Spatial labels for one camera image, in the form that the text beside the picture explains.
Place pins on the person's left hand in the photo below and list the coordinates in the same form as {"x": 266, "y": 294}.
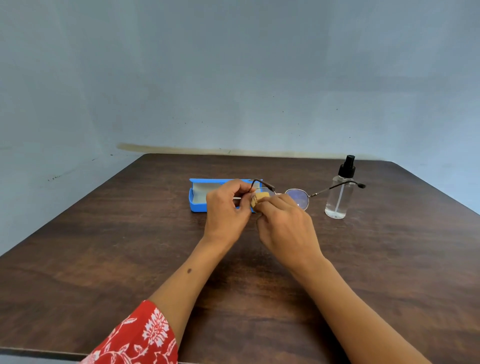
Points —
{"x": 222, "y": 213}

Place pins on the person's right hand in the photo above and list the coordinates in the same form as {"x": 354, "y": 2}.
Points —
{"x": 288, "y": 228}

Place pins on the person's right thumb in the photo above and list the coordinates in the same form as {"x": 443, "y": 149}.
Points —
{"x": 261, "y": 227}

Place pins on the person's left thumb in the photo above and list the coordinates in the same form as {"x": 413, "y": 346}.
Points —
{"x": 244, "y": 211}

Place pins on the tan cleaning cloth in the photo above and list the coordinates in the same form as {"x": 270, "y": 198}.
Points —
{"x": 258, "y": 197}

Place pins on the thin metal frame eyeglasses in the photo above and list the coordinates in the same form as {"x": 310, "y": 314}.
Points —
{"x": 300, "y": 197}

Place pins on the person's left forearm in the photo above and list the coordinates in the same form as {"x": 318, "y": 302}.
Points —
{"x": 187, "y": 285}

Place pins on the person's right forearm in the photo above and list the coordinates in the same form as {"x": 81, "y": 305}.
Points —
{"x": 348, "y": 315}

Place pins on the blue eyeglasses case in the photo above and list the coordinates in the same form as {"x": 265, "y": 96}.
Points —
{"x": 198, "y": 200}

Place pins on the clear spray bottle black nozzle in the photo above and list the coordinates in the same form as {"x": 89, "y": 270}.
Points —
{"x": 340, "y": 195}

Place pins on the red floral sleeve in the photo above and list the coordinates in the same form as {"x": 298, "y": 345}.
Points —
{"x": 138, "y": 337}

